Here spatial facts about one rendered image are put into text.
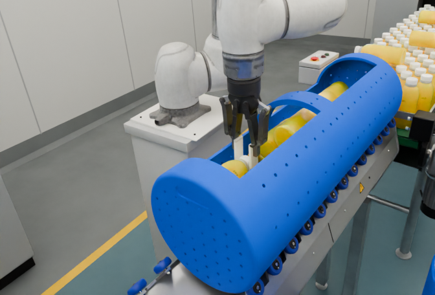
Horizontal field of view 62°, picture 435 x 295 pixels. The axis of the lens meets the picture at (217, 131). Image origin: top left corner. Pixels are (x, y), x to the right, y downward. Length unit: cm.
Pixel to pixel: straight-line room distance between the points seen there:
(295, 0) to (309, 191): 39
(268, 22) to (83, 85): 316
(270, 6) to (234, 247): 46
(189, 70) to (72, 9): 248
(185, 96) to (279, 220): 73
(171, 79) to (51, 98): 242
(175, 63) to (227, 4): 59
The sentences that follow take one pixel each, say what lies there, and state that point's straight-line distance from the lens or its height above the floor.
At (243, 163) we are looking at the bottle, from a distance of 88.
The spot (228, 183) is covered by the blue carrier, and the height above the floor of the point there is 122.
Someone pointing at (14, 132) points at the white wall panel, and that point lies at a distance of 354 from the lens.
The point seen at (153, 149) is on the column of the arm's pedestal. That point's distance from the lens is 141.
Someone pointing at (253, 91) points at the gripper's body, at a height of 132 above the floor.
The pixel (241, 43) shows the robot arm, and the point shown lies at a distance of 74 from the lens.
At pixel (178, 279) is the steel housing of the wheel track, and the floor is 93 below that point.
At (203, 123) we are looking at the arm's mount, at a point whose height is 101.
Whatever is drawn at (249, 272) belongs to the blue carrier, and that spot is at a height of 107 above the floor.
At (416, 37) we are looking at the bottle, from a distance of 195.
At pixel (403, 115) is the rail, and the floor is 96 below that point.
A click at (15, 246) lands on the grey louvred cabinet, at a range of 231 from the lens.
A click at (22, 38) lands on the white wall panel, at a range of 345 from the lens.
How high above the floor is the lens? 162
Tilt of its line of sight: 28 degrees down
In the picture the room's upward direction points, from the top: 4 degrees counter-clockwise
